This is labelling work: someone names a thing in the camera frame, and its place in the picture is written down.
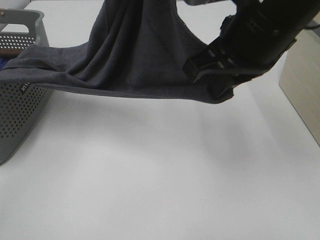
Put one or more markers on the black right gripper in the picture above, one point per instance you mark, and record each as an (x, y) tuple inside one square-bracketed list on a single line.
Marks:
[(250, 43)]

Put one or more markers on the dark grey towel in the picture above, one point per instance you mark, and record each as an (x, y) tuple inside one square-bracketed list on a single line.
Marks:
[(136, 49)]

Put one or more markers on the beige fabric storage bin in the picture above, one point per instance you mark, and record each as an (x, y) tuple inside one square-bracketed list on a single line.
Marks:
[(300, 80)]

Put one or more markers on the grey perforated plastic basket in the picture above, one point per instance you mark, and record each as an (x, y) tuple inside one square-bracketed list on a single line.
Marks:
[(20, 104)]

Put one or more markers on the blue cloth in basket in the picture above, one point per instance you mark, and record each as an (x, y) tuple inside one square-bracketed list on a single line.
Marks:
[(3, 62)]

